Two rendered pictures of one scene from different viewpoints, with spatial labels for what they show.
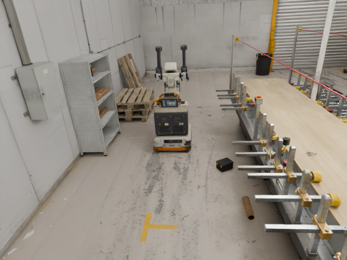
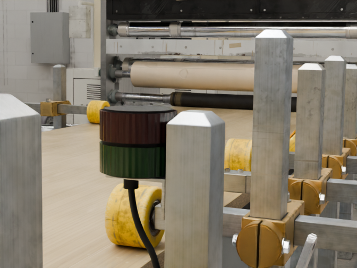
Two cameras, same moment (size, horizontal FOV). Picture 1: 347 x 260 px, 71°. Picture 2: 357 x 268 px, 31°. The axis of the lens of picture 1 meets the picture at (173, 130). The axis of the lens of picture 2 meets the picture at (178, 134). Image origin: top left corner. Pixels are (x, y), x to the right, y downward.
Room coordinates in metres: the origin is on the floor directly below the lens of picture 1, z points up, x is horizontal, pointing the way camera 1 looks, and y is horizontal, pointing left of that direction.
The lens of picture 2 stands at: (2.22, -0.76, 1.15)
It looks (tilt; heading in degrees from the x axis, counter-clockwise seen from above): 7 degrees down; 196
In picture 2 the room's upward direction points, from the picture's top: 1 degrees clockwise
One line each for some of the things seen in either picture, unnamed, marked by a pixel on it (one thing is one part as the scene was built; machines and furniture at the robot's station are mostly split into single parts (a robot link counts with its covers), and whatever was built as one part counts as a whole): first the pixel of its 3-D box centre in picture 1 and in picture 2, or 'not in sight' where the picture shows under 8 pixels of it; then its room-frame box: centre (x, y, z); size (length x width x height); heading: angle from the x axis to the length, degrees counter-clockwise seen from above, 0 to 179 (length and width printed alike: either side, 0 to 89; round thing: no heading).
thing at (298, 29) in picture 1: (294, 59); not in sight; (4.45, -2.25, 1.25); 0.15 x 0.08 x 1.10; 175
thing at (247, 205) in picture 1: (248, 207); not in sight; (2.11, -0.80, 0.04); 0.30 x 0.08 x 0.08; 175
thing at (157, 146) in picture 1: (173, 135); not in sight; (3.81, 0.01, 0.16); 0.67 x 0.64 x 0.25; 174
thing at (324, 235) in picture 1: (321, 226); (332, 165); (0.99, -0.80, 0.95); 0.14 x 0.06 x 0.05; 175
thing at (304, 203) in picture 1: (303, 196); (309, 190); (1.24, -0.83, 0.95); 0.14 x 0.06 x 0.05; 175
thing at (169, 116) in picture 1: (171, 115); not in sight; (3.72, 0.02, 0.59); 0.55 x 0.34 x 0.83; 84
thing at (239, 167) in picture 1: (263, 168); not in sight; (1.73, -0.76, 0.84); 0.43 x 0.03 x 0.04; 85
